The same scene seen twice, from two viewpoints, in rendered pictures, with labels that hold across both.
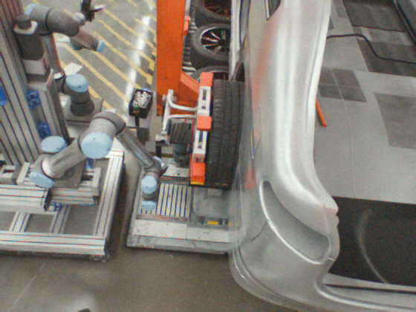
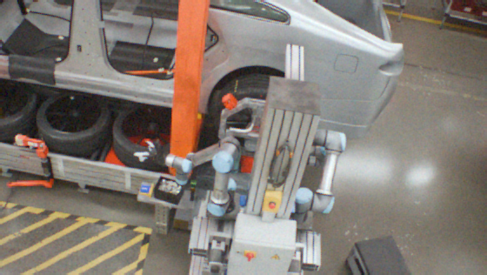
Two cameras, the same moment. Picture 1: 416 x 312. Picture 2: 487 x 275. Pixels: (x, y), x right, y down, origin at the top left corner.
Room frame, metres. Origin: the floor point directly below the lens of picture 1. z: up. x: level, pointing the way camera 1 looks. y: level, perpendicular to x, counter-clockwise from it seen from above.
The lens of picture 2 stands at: (1.37, 3.12, 3.62)
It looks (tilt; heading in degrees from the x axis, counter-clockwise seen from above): 43 degrees down; 274
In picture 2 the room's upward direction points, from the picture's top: 11 degrees clockwise
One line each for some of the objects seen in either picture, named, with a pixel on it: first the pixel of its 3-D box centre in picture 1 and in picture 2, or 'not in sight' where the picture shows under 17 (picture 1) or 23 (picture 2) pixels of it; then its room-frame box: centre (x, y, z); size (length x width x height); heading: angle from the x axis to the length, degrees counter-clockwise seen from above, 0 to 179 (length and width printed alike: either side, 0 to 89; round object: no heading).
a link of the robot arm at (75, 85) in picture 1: (76, 87); (226, 189); (1.62, 0.85, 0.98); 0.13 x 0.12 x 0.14; 82
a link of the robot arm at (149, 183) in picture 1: (149, 185); (322, 152); (1.04, 0.27, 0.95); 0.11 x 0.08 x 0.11; 3
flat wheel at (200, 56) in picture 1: (223, 51); (74, 123); (3.15, 0.04, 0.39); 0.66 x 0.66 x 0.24
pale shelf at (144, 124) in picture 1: (141, 108); (166, 196); (2.10, 0.60, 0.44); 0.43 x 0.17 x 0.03; 6
